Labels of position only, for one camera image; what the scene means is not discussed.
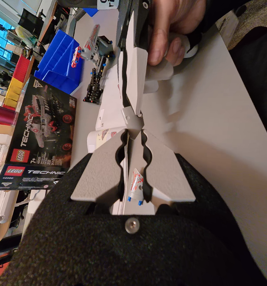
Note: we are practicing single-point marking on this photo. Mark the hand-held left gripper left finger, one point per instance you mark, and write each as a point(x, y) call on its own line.
point(95, 176)

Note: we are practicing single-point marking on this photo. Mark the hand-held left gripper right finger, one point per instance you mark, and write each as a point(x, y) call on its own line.
point(167, 176)

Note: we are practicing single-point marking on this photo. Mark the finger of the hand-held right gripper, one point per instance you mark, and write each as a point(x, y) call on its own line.
point(135, 73)
point(120, 67)

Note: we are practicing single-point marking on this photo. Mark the grey toy connector piece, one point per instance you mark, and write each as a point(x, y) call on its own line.
point(133, 122)

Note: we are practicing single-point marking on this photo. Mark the white desk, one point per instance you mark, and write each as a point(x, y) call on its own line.
point(214, 111)

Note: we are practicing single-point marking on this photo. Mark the person's right hand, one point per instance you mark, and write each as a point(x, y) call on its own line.
point(176, 17)

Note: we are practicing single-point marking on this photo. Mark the partly built toy truck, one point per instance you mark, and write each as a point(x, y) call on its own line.
point(94, 89)

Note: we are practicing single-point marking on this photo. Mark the toy instruction booklet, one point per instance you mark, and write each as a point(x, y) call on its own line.
point(109, 100)

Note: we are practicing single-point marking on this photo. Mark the blue storage bin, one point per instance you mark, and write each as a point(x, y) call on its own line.
point(62, 81)
point(62, 58)

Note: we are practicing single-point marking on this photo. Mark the black printed toy box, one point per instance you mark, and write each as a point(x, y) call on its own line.
point(46, 122)

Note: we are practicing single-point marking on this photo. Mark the red storage bin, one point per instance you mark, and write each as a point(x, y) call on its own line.
point(21, 67)

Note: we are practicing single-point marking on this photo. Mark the white plastic bag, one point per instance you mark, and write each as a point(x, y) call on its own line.
point(24, 35)

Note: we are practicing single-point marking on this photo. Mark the magenta bottle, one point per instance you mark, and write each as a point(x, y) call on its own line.
point(1, 112)

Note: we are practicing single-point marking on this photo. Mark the person's black hoodie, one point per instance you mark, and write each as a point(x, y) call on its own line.
point(258, 89)

